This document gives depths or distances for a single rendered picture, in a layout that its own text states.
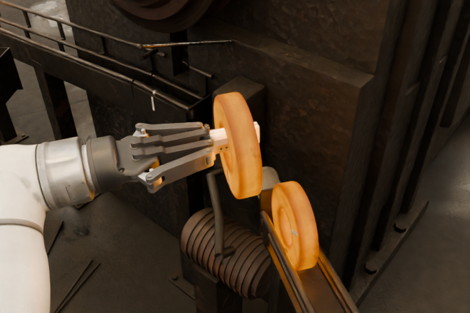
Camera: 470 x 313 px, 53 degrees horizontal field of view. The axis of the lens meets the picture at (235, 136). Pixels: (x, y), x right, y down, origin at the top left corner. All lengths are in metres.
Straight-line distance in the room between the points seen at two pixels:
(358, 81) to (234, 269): 0.46
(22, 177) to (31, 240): 0.08
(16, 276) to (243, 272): 0.55
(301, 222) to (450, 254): 1.13
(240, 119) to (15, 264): 0.31
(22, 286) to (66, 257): 1.21
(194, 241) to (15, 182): 0.54
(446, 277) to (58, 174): 1.41
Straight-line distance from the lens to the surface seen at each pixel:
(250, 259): 1.03
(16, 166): 0.65
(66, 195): 0.65
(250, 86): 1.02
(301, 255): 0.80
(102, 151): 0.64
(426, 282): 1.75
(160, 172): 0.62
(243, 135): 0.62
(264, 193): 0.89
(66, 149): 0.64
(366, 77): 0.95
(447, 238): 1.91
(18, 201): 0.63
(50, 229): 1.89
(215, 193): 1.07
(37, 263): 0.61
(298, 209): 0.78
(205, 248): 1.07
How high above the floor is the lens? 1.34
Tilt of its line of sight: 38 degrees down
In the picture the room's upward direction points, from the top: straight up
